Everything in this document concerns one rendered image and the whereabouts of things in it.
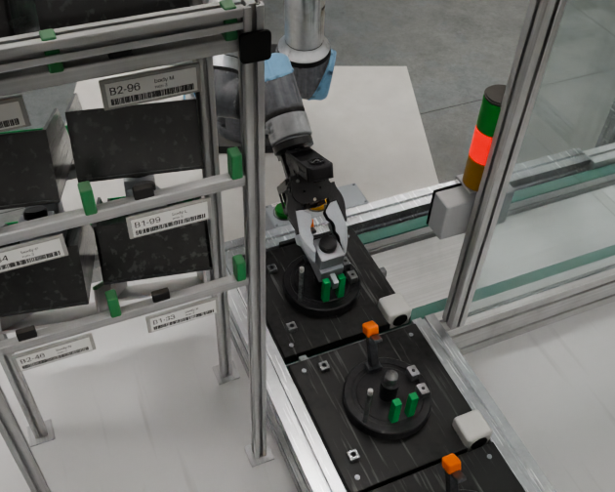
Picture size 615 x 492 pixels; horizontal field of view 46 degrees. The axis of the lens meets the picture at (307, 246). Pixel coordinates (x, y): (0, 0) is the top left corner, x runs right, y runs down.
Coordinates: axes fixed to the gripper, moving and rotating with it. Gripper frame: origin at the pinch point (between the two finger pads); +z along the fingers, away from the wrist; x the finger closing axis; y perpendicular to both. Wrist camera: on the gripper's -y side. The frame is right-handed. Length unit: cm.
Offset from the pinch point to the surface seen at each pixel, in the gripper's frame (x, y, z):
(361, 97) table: -41, 58, -40
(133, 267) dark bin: 33.7, -27.7, -2.9
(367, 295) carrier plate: -7.0, 6.7, 9.2
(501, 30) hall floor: -203, 211, -100
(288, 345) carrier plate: 10.4, 3.8, 13.3
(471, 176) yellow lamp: -16.5, -23.1, -3.7
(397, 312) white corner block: -9.2, 0.9, 13.5
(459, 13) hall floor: -192, 226, -119
